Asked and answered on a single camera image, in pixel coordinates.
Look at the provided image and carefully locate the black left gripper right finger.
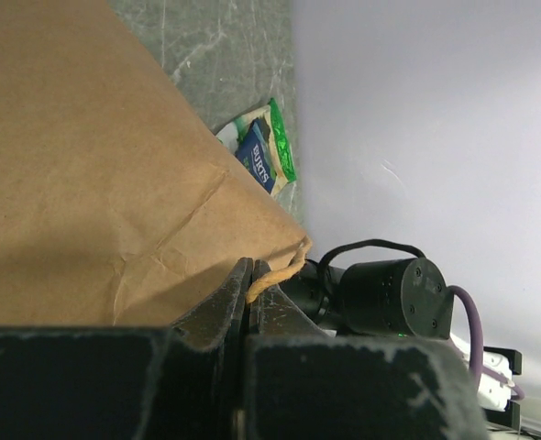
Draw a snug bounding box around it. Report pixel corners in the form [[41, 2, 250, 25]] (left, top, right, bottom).
[[245, 258, 488, 439]]

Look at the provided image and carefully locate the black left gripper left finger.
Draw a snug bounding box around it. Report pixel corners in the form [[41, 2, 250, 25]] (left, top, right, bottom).
[[0, 258, 253, 439]]

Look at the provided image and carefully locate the brown paper bag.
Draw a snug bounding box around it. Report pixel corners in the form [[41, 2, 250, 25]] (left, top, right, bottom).
[[0, 1, 304, 325]]

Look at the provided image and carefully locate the green Chuba chips bag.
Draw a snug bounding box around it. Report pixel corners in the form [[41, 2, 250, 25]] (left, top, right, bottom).
[[215, 98, 297, 198]]

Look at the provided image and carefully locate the blue Burts chips bag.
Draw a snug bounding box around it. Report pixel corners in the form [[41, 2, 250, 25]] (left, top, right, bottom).
[[235, 118, 276, 194]]

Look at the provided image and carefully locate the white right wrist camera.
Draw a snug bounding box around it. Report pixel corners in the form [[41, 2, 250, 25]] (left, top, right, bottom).
[[448, 332, 524, 416]]

